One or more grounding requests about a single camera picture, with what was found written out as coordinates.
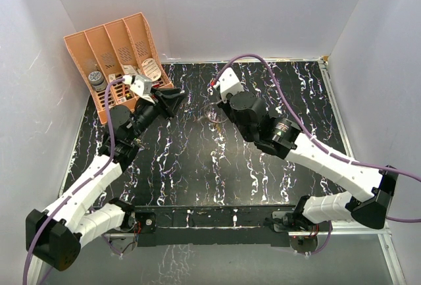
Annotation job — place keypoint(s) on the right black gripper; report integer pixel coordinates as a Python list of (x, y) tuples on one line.
[(225, 106)]

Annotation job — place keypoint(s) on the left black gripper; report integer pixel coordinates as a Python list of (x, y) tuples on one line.
[(168, 104)]

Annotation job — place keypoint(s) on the large silver keyring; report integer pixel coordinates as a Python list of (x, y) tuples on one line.
[(211, 114)]

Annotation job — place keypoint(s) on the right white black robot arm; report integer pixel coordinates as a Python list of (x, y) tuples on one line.
[(367, 192)]

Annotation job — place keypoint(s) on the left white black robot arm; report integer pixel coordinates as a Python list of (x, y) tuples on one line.
[(58, 233)]

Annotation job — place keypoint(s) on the white oval packet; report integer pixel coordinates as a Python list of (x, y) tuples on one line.
[(151, 69)]

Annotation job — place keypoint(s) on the white paper packets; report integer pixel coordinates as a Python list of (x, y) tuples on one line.
[(129, 70)]

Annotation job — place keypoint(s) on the small white card box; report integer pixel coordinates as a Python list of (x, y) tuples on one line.
[(114, 76)]

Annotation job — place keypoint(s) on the peach plastic desk organizer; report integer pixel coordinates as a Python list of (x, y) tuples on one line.
[(126, 41)]

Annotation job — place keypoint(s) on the grey round tin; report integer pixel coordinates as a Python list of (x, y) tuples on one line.
[(97, 81)]

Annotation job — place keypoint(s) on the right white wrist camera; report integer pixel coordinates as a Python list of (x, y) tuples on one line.
[(228, 84)]

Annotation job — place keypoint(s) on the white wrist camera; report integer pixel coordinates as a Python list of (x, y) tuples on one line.
[(228, 84), (139, 84)]

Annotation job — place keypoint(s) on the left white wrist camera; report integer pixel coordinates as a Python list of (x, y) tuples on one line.
[(139, 84)]

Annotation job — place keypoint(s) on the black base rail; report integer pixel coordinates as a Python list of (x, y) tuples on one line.
[(211, 225)]

